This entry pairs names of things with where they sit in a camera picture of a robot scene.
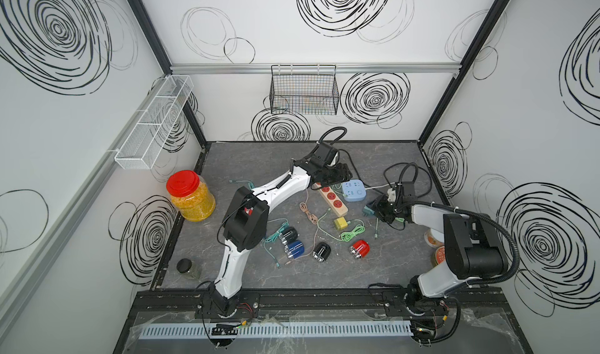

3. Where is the dark teal USB charger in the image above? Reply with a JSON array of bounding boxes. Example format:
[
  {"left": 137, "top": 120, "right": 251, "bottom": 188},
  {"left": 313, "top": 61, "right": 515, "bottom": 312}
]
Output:
[{"left": 362, "top": 205, "right": 375, "bottom": 216}]

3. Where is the pink charging cable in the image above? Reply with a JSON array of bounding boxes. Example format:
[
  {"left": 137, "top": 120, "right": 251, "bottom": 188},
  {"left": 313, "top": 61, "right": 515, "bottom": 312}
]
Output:
[{"left": 298, "top": 189, "right": 320, "bottom": 256}]

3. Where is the yellow USB charger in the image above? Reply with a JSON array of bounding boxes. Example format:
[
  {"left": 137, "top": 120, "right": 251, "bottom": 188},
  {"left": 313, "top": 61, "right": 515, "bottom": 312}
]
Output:
[{"left": 334, "top": 217, "right": 348, "bottom": 230}]

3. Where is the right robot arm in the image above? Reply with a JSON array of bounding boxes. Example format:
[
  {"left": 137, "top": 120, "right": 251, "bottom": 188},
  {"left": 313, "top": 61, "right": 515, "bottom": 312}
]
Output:
[{"left": 367, "top": 183, "right": 520, "bottom": 300}]

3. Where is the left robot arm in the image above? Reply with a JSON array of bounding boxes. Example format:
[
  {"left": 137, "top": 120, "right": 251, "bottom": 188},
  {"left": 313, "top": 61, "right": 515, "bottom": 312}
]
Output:
[{"left": 209, "top": 140, "right": 353, "bottom": 316}]

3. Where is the blue power strip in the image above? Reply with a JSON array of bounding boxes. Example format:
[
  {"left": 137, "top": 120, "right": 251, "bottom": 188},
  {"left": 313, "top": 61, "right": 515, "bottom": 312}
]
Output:
[{"left": 342, "top": 180, "right": 367, "bottom": 202}]

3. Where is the white lidded container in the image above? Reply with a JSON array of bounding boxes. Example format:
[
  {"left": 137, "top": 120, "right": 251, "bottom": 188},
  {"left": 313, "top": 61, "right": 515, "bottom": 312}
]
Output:
[{"left": 423, "top": 230, "right": 444, "bottom": 249}]

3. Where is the beige power strip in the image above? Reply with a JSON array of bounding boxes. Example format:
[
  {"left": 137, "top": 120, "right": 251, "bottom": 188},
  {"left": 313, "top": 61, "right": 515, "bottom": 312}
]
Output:
[{"left": 312, "top": 183, "right": 348, "bottom": 217}]

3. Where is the red round tin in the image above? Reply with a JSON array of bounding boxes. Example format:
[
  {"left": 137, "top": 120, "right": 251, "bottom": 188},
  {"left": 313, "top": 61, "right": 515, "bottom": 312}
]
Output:
[{"left": 431, "top": 246, "right": 445, "bottom": 266}]

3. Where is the clear jar of yellow flakes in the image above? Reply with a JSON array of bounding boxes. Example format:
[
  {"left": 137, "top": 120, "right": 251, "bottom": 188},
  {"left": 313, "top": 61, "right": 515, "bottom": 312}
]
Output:
[{"left": 167, "top": 170, "right": 217, "bottom": 222}]

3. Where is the small dark glass jar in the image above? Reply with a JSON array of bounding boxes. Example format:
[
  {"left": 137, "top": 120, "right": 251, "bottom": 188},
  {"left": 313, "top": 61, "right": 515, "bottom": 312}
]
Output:
[{"left": 176, "top": 258, "right": 202, "bottom": 280}]

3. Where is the black power strip cord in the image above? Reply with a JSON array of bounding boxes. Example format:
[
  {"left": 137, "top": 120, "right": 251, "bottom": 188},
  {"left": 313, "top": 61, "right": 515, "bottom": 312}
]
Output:
[{"left": 337, "top": 148, "right": 434, "bottom": 200}]

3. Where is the black wire basket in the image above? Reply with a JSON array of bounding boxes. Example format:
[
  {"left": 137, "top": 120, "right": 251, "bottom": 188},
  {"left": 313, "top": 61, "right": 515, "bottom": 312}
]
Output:
[{"left": 269, "top": 73, "right": 340, "bottom": 116}]

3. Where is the bundled teal cable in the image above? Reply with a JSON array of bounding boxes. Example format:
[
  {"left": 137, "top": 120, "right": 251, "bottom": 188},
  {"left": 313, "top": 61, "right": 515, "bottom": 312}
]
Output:
[{"left": 261, "top": 217, "right": 291, "bottom": 268}]

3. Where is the aluminium wall rail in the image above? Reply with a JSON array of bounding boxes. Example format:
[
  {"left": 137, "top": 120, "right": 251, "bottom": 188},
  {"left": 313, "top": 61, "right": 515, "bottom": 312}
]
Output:
[{"left": 171, "top": 63, "right": 462, "bottom": 75}]

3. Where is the black corner frame post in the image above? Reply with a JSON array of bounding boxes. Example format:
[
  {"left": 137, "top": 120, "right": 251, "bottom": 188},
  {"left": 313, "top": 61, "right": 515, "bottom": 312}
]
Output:
[{"left": 127, "top": 0, "right": 208, "bottom": 149}]

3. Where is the white wire shelf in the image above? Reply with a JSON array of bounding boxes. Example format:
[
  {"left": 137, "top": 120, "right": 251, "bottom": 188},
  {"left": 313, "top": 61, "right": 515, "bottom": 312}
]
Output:
[{"left": 115, "top": 75, "right": 194, "bottom": 169}]

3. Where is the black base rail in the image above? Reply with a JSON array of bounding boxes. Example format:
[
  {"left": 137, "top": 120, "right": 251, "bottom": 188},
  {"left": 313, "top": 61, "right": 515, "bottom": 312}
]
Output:
[{"left": 127, "top": 285, "right": 510, "bottom": 321}]

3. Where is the white slotted cable duct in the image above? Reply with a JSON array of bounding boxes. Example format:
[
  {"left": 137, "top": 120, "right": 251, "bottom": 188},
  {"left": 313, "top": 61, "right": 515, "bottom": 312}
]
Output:
[{"left": 139, "top": 321, "right": 413, "bottom": 339}]

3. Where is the right black corner post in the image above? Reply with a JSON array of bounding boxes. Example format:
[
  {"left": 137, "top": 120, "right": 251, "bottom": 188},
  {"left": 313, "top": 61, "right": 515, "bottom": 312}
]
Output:
[{"left": 418, "top": 0, "right": 511, "bottom": 146}]

